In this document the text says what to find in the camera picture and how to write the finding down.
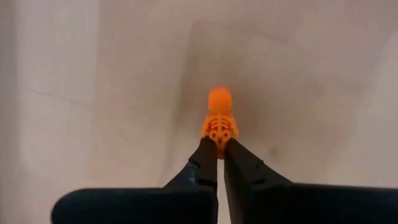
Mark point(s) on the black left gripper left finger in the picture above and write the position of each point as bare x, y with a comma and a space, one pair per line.
140, 207

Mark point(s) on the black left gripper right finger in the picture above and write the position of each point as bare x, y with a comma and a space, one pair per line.
311, 207

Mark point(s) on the orange skeleton toy figure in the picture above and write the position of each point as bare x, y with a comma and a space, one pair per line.
219, 102

